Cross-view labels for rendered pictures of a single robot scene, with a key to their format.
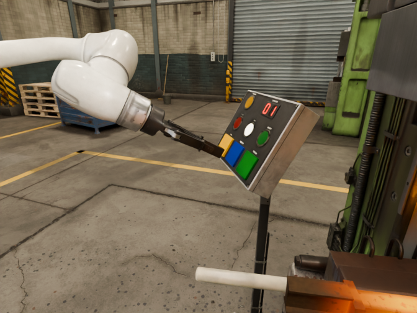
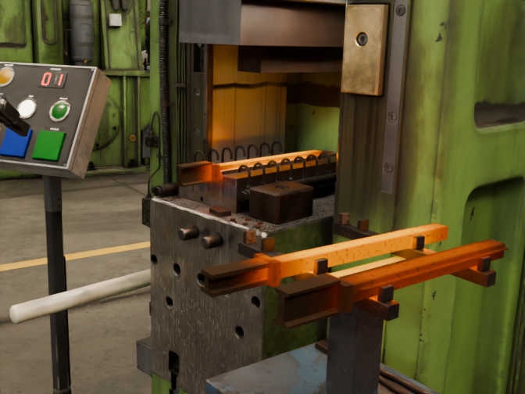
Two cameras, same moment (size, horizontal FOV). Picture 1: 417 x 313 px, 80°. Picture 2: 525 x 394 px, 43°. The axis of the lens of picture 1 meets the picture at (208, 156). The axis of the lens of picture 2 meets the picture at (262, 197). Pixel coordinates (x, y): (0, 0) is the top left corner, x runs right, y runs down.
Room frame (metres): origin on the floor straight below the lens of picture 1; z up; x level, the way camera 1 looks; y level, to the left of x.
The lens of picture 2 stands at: (-0.68, 0.92, 1.29)
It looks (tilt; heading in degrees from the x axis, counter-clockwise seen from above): 14 degrees down; 305
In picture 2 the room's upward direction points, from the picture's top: 2 degrees clockwise
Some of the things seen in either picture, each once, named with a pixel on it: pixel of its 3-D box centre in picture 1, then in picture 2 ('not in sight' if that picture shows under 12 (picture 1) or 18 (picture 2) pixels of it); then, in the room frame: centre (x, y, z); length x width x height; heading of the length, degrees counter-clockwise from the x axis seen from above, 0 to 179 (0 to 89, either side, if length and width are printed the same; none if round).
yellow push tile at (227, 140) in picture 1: (225, 145); not in sight; (0.90, -0.07, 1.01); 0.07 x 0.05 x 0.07; 16
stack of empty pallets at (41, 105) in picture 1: (53, 99); not in sight; (6.47, 3.94, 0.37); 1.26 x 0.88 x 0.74; 70
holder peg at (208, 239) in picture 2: not in sight; (212, 241); (0.17, -0.11, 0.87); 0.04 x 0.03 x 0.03; 81
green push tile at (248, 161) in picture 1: (247, 165); (49, 146); (0.71, -0.12, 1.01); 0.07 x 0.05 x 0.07; 16
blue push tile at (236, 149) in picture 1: (235, 154); (16, 142); (0.80, -0.09, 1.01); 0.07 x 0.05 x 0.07; 16
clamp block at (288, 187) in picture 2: not in sight; (282, 202); (0.09, -0.24, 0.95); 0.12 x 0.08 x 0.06; 81
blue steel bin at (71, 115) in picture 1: (92, 108); not in sight; (5.18, 2.40, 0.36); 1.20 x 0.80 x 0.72; 59
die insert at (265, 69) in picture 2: not in sight; (294, 59); (0.21, -0.45, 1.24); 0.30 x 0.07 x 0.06; 81
